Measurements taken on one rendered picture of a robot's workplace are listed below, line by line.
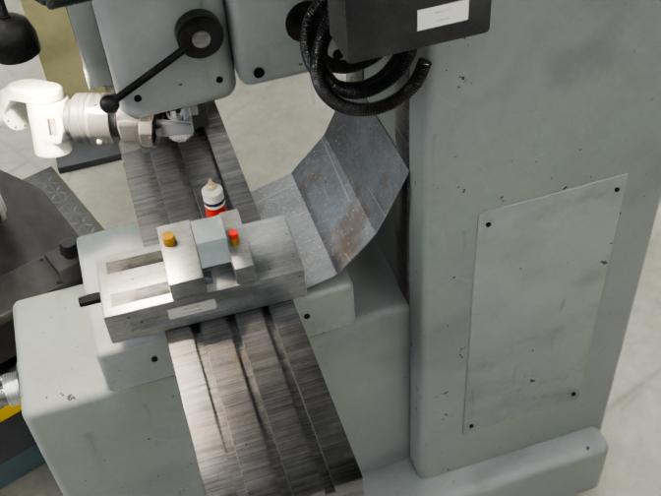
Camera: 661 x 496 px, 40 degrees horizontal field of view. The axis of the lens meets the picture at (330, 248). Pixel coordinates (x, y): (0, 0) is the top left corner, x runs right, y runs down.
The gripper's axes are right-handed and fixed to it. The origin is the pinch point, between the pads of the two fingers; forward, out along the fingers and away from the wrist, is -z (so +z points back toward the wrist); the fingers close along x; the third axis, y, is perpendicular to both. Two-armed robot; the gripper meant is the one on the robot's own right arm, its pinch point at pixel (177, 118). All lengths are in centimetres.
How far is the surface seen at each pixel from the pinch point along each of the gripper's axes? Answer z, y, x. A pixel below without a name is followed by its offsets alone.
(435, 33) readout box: -43, -31, -23
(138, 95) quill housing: 1.9, -13.1, -11.7
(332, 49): -27.7, -14.9, -2.0
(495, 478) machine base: -62, 103, -7
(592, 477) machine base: -88, 115, 1
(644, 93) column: -80, 0, 6
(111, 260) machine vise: 12.6, 19.9, -15.1
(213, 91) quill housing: -8.9, -10.8, -7.2
